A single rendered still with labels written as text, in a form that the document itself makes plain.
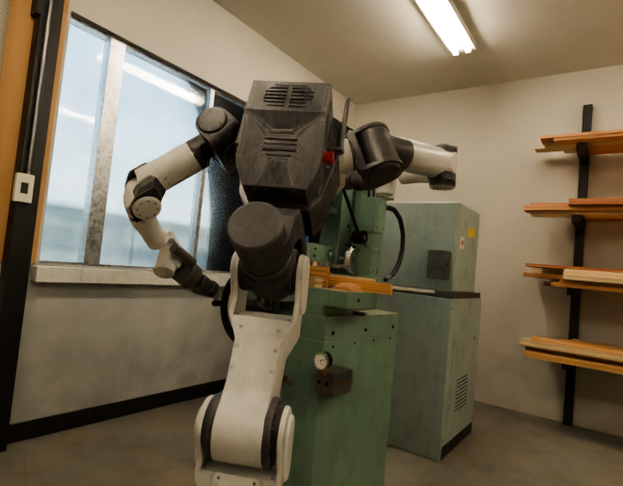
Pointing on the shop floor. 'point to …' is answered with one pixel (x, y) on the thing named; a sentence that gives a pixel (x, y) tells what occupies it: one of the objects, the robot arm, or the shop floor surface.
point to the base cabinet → (340, 413)
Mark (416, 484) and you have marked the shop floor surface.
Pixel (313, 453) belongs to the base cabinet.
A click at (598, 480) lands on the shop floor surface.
